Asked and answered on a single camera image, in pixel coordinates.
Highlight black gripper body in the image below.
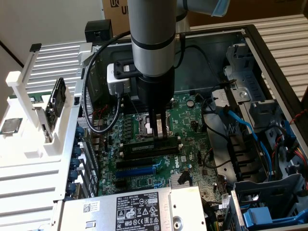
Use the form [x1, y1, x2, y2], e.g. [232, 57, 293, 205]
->
[137, 68, 176, 112]

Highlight green RAM stick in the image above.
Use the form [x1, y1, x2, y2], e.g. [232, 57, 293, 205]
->
[127, 141, 178, 153]
[8, 94, 51, 104]

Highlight black RAM slot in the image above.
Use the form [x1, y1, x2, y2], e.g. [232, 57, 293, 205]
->
[118, 135, 184, 161]

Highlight CPU socket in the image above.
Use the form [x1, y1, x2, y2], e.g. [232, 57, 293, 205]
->
[133, 112, 155, 141]

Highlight green Dell motherboard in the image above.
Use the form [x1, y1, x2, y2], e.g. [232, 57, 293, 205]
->
[91, 93, 232, 218]

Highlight long black expansion slot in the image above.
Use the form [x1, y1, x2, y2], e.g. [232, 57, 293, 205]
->
[116, 157, 154, 169]

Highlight blue expansion slot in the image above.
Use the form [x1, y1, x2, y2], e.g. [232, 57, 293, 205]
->
[115, 167, 156, 179]

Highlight silver chipset heatsink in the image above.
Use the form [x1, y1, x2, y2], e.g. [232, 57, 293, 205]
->
[170, 173, 193, 186]

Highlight open grey PC case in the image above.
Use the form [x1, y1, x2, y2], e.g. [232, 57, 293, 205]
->
[72, 24, 308, 231]

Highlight small black box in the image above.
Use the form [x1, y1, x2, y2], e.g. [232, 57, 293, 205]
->
[84, 20, 114, 46]

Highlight silver power supply unit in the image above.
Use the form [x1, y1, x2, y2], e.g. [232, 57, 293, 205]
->
[57, 185, 208, 231]

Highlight brown cardboard box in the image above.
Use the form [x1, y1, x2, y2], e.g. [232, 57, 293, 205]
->
[101, 0, 131, 22]

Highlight grey metal disk bay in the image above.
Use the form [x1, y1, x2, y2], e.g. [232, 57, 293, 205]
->
[223, 44, 280, 122]

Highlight black hard disk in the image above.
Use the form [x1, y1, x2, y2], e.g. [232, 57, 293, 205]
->
[49, 77, 67, 119]

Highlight white parts rack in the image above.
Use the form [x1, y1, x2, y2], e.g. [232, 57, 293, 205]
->
[0, 43, 81, 170]

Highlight blue plastic drive latch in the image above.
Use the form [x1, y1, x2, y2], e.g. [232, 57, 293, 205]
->
[242, 206, 275, 227]

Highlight silver CPU chip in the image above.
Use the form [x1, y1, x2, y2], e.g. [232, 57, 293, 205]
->
[0, 117, 24, 135]

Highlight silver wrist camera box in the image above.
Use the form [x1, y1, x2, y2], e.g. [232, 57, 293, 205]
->
[106, 61, 138, 96]

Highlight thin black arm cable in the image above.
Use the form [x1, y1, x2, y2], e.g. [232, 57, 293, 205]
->
[176, 33, 238, 88]

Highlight black camera cable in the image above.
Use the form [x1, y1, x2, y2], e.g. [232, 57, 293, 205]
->
[83, 30, 132, 134]

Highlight blue SATA wire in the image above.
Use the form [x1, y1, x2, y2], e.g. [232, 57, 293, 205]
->
[222, 105, 278, 180]

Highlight graphics card with bracket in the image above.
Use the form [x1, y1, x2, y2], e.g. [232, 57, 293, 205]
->
[35, 105, 56, 145]

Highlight red twisted wire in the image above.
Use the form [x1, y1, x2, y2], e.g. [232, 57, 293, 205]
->
[289, 110, 308, 125]

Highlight red yellow power wires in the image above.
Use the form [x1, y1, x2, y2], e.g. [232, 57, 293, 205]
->
[291, 147, 308, 161]

